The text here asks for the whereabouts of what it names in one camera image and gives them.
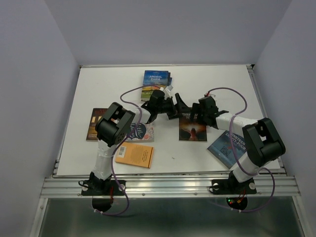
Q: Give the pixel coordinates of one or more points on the orange back cover book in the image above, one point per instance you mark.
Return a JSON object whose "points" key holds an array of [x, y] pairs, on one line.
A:
{"points": [[135, 154]]}

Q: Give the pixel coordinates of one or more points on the Three Days to See book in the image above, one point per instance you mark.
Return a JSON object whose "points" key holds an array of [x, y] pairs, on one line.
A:
{"points": [[191, 130]]}

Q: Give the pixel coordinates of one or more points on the Little Women floral book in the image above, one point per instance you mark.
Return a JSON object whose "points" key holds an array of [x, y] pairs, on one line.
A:
{"points": [[141, 133]]}

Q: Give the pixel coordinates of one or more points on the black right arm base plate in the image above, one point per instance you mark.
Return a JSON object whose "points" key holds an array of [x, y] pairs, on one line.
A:
{"points": [[227, 187]]}

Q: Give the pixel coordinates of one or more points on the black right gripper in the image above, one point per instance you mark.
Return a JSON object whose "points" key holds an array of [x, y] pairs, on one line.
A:
{"points": [[196, 109]]}

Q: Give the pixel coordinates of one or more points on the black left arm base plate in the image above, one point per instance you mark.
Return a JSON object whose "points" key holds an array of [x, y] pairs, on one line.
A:
{"points": [[110, 188]]}

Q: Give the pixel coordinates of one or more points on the Nineteen Eighty-Four blue book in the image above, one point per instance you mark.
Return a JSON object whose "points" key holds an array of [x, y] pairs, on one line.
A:
{"points": [[221, 148]]}

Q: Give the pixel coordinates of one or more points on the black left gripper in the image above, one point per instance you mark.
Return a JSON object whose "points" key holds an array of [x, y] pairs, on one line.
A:
{"points": [[182, 107]]}

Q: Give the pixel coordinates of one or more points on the Animal Farm blue book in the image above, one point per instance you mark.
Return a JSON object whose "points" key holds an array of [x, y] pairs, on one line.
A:
{"points": [[153, 80]]}

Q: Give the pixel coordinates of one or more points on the aluminium table frame rail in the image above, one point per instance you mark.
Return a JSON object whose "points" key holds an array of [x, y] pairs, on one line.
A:
{"points": [[179, 168]]}

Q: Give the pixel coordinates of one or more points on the brown book under left arm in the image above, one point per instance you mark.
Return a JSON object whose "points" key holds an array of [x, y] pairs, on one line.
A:
{"points": [[97, 113]]}

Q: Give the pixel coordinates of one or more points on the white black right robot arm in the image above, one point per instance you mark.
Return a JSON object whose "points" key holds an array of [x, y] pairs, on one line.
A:
{"points": [[262, 142]]}

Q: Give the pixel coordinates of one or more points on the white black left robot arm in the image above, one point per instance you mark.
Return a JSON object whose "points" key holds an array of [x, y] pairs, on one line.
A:
{"points": [[113, 128]]}

